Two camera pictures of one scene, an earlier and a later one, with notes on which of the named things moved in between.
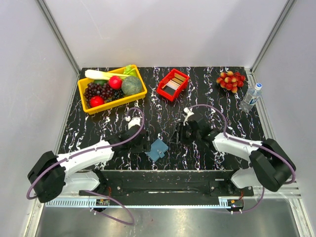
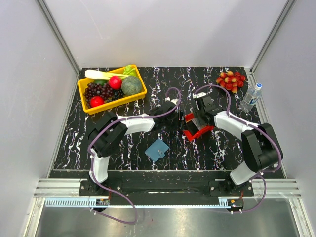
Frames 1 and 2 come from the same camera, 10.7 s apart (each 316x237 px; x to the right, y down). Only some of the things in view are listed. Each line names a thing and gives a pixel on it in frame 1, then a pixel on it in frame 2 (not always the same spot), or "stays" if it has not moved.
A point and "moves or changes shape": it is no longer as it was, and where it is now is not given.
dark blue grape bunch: (117, 94) stays
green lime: (101, 82) stays
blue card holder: (158, 148) stays
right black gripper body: (186, 133) to (200, 113)
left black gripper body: (142, 146) to (173, 121)
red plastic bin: (172, 84) moves or changes shape
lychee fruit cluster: (231, 81) stays
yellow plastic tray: (121, 101) stays
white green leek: (129, 71) stays
